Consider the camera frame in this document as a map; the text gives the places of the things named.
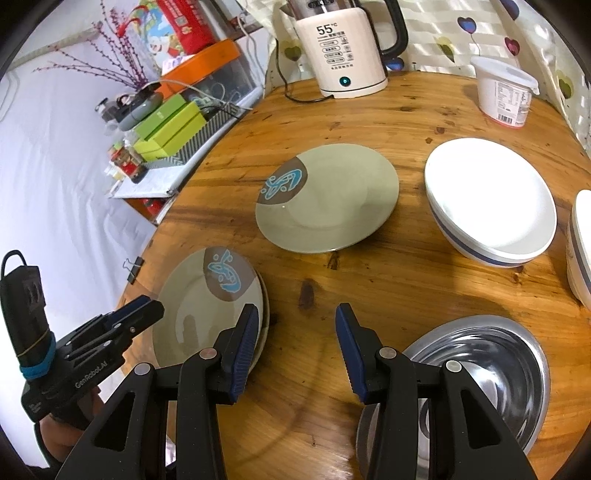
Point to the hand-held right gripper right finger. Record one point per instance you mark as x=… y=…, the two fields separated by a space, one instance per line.
x=352 y=353

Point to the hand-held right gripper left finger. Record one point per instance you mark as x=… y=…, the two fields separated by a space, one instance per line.
x=242 y=355

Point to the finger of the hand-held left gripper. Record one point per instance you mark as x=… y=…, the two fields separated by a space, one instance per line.
x=141 y=311
x=99 y=344

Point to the beige plate with blue motif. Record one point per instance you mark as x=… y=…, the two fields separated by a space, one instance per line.
x=194 y=314
x=332 y=203
x=267 y=318

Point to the stainless steel bowl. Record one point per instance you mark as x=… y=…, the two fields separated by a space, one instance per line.
x=489 y=369

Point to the white bowl with blue stripe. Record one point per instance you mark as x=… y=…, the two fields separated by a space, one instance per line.
x=489 y=203
x=582 y=249

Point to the person's left hand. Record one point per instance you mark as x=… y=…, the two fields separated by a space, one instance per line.
x=62 y=438

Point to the black binder clip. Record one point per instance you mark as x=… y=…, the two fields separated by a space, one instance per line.
x=134 y=270

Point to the white paper sheet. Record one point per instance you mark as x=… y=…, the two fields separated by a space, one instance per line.
x=147 y=184

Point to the small jar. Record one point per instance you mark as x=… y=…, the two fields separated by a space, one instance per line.
x=127 y=161

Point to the white cloth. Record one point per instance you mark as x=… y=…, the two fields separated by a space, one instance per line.
x=55 y=184

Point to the striped basket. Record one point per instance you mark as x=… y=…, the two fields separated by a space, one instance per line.
x=205 y=138

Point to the light green box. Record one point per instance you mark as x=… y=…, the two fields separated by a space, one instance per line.
x=178 y=129

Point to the dark green box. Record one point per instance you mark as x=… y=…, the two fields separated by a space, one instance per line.
x=161 y=115

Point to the grey handheld device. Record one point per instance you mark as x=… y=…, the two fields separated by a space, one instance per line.
x=138 y=110

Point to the purple flower branches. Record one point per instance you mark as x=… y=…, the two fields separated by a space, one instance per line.
x=115 y=55

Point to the orange lid storage box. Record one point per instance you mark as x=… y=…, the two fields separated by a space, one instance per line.
x=207 y=57

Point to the colourful printed box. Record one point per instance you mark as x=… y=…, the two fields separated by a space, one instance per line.
x=150 y=41

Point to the red package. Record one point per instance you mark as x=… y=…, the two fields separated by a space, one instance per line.
x=184 y=23

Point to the white plastic tub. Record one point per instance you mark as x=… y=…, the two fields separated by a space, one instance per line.
x=501 y=92

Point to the white electric kettle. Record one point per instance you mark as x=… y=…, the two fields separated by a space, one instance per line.
x=341 y=46

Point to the heart print curtain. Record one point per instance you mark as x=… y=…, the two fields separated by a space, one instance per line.
x=438 y=27

